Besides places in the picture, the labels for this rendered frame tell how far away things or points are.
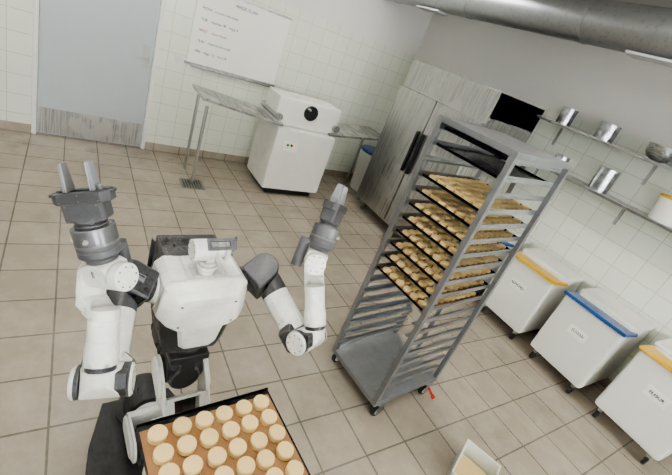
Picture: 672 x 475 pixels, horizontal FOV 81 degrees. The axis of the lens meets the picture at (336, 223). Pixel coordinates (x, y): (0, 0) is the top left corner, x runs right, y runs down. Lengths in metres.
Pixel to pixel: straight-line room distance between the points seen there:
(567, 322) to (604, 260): 0.85
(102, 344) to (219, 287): 0.37
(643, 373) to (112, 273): 3.65
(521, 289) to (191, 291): 3.44
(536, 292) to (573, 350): 0.56
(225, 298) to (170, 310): 0.16
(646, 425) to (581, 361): 0.57
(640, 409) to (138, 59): 5.67
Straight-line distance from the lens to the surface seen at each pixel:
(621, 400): 4.04
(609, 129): 4.46
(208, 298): 1.25
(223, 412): 1.34
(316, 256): 1.21
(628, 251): 4.53
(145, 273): 1.24
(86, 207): 0.97
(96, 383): 1.08
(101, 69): 5.19
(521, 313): 4.24
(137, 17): 5.11
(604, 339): 3.96
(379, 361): 2.93
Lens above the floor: 1.99
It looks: 24 degrees down
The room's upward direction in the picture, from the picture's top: 22 degrees clockwise
